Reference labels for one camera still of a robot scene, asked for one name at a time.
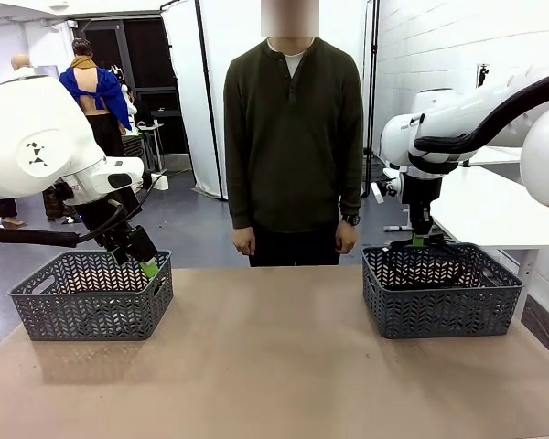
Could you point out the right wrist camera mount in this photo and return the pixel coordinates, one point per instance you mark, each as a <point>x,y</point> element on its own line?
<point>386,187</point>

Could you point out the person in green sweater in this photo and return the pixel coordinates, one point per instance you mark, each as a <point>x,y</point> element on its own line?
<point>293,137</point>

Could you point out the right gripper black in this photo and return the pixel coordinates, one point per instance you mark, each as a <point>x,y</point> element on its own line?
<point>421,189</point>

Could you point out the person's right forearm green sleeve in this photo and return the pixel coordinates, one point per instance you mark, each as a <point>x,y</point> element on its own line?
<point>240,192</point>

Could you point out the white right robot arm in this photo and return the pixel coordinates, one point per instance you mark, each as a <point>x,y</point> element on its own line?
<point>439,119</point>

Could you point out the gray plastic lattice basket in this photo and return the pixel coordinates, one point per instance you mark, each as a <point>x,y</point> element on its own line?
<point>439,311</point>
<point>91,311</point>

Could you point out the black backdrop stand pole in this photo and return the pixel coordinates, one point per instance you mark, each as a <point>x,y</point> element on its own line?
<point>208,91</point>
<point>374,68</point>

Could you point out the person's left forearm green sleeve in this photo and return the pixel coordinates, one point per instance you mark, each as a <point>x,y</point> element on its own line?
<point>350,183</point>

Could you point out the black tripod pole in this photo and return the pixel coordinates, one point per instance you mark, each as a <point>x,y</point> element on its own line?
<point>483,75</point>

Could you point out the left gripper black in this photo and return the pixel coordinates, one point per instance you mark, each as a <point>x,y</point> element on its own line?
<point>112,215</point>

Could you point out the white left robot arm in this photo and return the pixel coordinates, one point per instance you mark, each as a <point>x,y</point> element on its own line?
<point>27,137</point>

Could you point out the person's right hand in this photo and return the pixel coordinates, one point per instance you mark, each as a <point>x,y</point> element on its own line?
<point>244,242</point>

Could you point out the person's left hand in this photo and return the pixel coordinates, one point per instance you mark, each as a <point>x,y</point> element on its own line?
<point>346,240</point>

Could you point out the background desk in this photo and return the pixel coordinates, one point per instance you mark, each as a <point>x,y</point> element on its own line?
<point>148,132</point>

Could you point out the white backdrop screen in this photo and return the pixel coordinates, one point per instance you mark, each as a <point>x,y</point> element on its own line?
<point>187,91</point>

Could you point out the large white table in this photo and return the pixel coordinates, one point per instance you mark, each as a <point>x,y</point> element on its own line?
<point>485,210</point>

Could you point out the bald mannequin cream jacket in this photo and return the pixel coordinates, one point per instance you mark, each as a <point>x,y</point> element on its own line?
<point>20,61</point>

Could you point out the black wristwatch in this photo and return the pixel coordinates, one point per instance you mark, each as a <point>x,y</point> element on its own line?
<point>351,219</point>

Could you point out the mannequin with blue shirt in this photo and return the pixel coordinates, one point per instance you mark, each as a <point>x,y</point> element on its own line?
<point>91,91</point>

